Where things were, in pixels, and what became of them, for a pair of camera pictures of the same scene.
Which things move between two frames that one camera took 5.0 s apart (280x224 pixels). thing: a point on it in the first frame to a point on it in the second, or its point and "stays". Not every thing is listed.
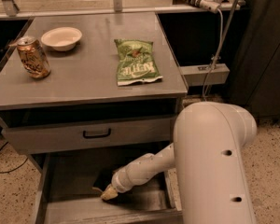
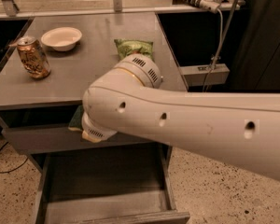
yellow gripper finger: x=110 y=193 to x=90 y=138
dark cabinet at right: x=260 y=73 stays
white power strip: x=207 y=1 stays
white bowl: x=62 y=38 stays
